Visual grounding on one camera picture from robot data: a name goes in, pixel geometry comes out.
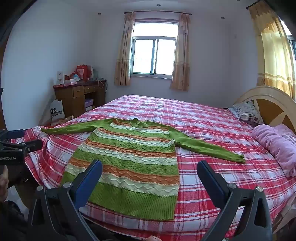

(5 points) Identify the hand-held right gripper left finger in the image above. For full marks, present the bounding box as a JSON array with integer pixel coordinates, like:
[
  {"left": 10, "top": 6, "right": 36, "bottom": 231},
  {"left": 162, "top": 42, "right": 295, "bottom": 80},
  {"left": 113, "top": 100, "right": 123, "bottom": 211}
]
[{"left": 27, "top": 159, "right": 103, "bottom": 241}]

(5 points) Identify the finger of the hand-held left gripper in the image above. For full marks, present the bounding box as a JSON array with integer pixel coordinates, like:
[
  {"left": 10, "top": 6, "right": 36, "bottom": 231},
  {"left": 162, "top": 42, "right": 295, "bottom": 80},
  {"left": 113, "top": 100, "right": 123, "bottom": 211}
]
[
  {"left": 0, "top": 139, "right": 43, "bottom": 154},
  {"left": 0, "top": 129, "right": 25, "bottom": 140}
]

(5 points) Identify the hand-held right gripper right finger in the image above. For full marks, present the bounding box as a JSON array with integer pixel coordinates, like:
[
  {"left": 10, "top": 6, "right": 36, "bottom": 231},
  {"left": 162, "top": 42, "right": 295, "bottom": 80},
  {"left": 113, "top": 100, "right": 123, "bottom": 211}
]
[{"left": 196, "top": 160, "right": 273, "bottom": 241}]

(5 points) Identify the green striped knit sweater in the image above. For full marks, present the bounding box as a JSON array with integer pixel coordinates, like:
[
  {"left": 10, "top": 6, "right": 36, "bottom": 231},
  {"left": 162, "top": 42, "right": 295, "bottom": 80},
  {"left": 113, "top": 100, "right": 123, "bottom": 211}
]
[{"left": 40, "top": 118, "right": 246, "bottom": 220}]

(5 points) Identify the person's left hand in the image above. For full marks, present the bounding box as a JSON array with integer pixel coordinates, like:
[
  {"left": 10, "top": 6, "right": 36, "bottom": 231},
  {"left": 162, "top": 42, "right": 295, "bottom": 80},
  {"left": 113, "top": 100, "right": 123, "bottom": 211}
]
[{"left": 0, "top": 166, "right": 9, "bottom": 202}]

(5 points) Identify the white paper bag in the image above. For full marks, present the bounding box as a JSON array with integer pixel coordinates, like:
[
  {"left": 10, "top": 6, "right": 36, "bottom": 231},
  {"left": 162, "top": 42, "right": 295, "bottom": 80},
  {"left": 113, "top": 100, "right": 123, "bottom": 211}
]
[{"left": 50, "top": 99, "right": 65, "bottom": 123}]

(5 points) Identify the bed with red plaid sheet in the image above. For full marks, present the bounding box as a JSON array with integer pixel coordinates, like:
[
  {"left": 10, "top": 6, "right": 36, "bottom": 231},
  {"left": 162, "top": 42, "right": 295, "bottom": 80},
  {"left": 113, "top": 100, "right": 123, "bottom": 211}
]
[{"left": 10, "top": 94, "right": 296, "bottom": 239}]

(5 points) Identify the person's dark clothing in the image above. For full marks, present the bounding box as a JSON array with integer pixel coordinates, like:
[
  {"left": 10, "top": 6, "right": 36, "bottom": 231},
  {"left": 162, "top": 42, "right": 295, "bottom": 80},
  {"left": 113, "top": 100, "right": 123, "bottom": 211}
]
[{"left": 0, "top": 200, "right": 30, "bottom": 241}]

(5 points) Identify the wooden desk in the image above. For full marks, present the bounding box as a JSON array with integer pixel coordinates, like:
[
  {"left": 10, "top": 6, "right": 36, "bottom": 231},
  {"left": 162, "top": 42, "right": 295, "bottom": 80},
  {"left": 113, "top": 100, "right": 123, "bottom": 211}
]
[{"left": 53, "top": 79, "right": 107, "bottom": 118}]

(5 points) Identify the pink blanket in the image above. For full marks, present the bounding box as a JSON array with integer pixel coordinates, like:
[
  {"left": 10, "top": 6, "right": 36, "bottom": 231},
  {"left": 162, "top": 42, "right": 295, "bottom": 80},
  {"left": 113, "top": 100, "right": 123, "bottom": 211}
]
[{"left": 252, "top": 123, "right": 296, "bottom": 178}]

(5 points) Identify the patterned grey pillow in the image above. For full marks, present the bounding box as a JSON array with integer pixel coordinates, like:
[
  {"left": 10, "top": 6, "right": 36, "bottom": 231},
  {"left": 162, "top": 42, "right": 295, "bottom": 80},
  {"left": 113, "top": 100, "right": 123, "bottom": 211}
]
[{"left": 228, "top": 98, "right": 264, "bottom": 127}]

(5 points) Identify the wooden bed headboard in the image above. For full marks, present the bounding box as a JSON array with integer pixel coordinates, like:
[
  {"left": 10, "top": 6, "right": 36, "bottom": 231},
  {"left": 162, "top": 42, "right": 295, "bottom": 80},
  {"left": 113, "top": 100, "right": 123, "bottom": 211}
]
[{"left": 232, "top": 86, "right": 296, "bottom": 135}]

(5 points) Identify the beige window curtain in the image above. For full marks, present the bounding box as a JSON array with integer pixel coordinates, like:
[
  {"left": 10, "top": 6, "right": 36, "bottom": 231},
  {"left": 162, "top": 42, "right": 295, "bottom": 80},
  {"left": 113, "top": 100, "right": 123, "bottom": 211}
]
[
  {"left": 114, "top": 12, "right": 136, "bottom": 87},
  {"left": 170, "top": 13, "right": 191, "bottom": 91}
]

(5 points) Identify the yellow sheer curtain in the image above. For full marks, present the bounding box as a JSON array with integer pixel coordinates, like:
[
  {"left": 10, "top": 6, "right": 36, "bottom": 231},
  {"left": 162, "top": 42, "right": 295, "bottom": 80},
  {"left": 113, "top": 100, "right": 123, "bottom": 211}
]
[{"left": 248, "top": 2, "right": 296, "bottom": 99}]

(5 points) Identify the sliding glass window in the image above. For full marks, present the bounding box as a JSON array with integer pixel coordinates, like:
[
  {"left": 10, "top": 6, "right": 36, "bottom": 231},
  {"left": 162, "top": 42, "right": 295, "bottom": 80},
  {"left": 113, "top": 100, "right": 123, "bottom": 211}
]
[{"left": 131, "top": 19, "right": 179, "bottom": 79}]

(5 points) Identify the side window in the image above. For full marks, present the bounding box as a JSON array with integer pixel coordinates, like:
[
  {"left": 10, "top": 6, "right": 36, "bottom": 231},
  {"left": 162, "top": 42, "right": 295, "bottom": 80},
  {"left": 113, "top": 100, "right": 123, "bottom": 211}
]
[{"left": 281, "top": 20, "right": 296, "bottom": 62}]

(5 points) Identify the dark curtain rod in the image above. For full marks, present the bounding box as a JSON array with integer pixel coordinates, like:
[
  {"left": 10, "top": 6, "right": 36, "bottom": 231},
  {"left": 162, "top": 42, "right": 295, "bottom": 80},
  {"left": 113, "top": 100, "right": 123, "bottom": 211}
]
[{"left": 124, "top": 11, "right": 192, "bottom": 16}]

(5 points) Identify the white cable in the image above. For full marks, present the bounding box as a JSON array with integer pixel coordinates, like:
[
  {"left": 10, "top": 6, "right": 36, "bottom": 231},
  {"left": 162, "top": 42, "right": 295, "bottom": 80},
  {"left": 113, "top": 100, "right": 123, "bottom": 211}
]
[{"left": 95, "top": 77, "right": 107, "bottom": 90}]

